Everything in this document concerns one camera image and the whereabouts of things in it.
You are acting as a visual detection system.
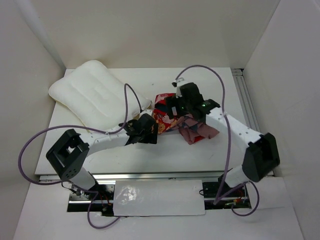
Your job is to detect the red and pink patterned pillowcase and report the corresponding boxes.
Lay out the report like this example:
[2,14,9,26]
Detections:
[153,93,220,145]

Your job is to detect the white pillow with yellow edge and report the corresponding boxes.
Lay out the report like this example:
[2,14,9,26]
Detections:
[48,60,151,131]

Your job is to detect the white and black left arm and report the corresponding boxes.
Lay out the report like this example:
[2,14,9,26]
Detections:
[46,113,159,200]

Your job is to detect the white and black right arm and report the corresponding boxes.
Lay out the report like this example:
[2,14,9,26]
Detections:
[165,78,280,199]

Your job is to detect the white glossy cover plate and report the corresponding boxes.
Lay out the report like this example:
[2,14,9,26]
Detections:
[113,179,206,217]

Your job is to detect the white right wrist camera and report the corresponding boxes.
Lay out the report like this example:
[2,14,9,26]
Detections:
[171,77,186,98]

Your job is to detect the aluminium table edge rail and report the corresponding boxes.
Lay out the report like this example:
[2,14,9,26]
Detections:
[38,170,251,182]

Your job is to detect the aluminium side rail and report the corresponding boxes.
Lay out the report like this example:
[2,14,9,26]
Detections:
[231,68,261,132]

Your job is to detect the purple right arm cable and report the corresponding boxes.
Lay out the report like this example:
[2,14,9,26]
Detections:
[174,65,261,216]

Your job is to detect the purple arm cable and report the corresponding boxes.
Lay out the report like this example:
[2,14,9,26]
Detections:
[17,83,148,229]
[174,65,261,216]

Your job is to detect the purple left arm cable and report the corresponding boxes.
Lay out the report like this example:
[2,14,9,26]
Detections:
[17,83,148,229]

